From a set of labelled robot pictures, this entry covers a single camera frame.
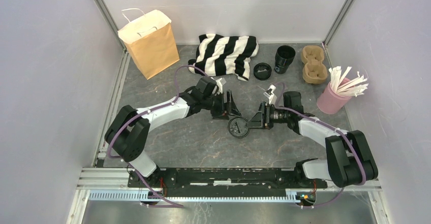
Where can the black plastic cup lid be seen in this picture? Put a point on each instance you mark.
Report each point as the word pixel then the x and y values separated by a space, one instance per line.
pixel 237 127

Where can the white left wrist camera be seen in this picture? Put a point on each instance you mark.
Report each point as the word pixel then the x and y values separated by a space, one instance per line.
pixel 219 86

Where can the brown cardboard cup carrier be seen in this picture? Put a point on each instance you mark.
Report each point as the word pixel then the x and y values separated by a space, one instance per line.
pixel 314 71

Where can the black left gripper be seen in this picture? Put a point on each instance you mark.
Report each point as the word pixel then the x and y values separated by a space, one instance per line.
pixel 217 115

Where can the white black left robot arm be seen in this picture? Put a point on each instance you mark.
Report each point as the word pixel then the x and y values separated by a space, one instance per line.
pixel 128 132

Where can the white wrapped straws bundle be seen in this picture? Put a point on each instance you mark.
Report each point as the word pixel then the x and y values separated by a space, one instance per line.
pixel 344 87

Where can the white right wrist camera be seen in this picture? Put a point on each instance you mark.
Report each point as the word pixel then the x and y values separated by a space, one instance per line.
pixel 270 94

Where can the stack of black cups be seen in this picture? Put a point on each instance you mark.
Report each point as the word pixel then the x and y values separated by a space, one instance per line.
pixel 284 56

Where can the black white striped towel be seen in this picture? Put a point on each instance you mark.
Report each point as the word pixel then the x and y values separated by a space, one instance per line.
pixel 219 55

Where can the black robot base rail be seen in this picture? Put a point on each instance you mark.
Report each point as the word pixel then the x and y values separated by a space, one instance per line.
pixel 171 187

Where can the stack of black lids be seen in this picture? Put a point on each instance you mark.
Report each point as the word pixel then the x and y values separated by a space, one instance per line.
pixel 262 71

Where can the brown paper bag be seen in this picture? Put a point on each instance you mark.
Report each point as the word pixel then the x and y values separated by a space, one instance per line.
pixel 150 41

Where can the pink straw holder cup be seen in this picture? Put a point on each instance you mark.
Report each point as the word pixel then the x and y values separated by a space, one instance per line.
pixel 329 102

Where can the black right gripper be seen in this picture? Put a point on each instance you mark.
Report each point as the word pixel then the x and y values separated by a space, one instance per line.
pixel 256 122

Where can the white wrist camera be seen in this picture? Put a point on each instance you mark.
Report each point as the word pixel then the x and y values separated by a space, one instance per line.
pixel 219 86
pixel 270 94

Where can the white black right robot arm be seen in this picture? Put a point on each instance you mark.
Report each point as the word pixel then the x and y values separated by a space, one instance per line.
pixel 349 160

